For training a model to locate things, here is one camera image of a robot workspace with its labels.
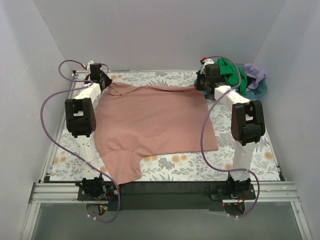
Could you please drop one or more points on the teal plastic basket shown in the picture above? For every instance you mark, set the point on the teal plastic basket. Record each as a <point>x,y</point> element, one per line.
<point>255,93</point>

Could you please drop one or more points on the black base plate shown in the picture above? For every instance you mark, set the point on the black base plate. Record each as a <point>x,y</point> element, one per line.
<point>162,195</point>

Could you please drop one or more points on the aluminium frame rail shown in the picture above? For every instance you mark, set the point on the aluminium frame rail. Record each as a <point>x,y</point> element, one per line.
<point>270,191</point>

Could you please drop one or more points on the green t shirt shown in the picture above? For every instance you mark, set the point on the green t shirt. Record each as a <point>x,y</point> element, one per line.
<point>229,72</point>

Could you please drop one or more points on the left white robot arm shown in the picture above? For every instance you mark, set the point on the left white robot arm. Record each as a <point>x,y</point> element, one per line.
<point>81,123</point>

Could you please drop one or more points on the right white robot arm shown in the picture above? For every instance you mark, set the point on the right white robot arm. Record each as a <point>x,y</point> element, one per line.
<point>247,128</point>

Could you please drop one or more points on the teal t shirt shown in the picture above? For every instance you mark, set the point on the teal t shirt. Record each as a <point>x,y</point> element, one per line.
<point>208,96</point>

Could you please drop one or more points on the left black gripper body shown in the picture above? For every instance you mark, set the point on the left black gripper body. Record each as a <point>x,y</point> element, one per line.
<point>105,81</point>

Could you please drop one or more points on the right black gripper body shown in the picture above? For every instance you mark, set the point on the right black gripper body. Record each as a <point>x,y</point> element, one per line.
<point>200,83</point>

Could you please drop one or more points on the pink printed t shirt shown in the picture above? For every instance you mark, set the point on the pink printed t shirt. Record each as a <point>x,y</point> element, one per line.
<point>135,122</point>

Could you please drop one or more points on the lavender t shirt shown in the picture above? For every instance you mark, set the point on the lavender t shirt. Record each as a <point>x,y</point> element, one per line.
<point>255,75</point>

